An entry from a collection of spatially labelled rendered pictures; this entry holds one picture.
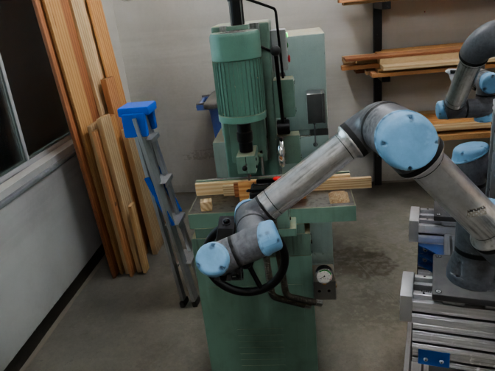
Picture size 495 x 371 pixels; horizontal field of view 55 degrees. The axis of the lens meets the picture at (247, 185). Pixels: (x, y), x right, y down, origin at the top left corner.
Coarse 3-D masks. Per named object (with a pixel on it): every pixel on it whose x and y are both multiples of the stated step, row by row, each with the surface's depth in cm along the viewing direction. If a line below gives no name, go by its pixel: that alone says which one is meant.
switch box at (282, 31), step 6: (270, 30) 191; (282, 30) 189; (270, 36) 191; (276, 36) 190; (282, 36) 190; (276, 42) 191; (282, 42) 191; (282, 48) 192; (282, 54) 193; (282, 60) 193
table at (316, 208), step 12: (312, 192) 182; (324, 192) 181; (348, 192) 178; (216, 204) 180; (228, 204) 179; (300, 204) 173; (312, 204) 171; (324, 204) 170; (336, 204) 169; (348, 204) 168; (192, 216) 174; (204, 216) 174; (216, 216) 173; (300, 216) 170; (312, 216) 170; (324, 216) 170; (336, 216) 169; (348, 216) 169; (192, 228) 176; (288, 228) 162
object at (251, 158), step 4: (256, 148) 185; (240, 152) 181; (248, 152) 180; (252, 152) 179; (256, 152) 184; (236, 156) 177; (240, 156) 176; (244, 156) 176; (248, 156) 176; (252, 156) 176; (256, 156) 183; (236, 160) 177; (240, 160) 177; (244, 160) 177; (248, 160) 176; (252, 160) 176; (256, 160) 182; (240, 164) 177; (244, 164) 177; (248, 164) 177; (252, 164) 177; (256, 164) 181; (240, 168) 178; (248, 168) 178; (252, 168) 177; (256, 168) 179; (240, 172) 178; (244, 172) 178; (248, 172) 178; (252, 172) 178
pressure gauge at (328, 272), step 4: (320, 268) 171; (324, 268) 170; (328, 268) 171; (316, 272) 171; (320, 272) 171; (324, 272) 171; (328, 272) 171; (332, 272) 171; (316, 276) 171; (320, 276) 171; (328, 276) 171; (332, 276) 171; (320, 280) 172; (324, 280) 172; (328, 280) 172; (324, 284) 175
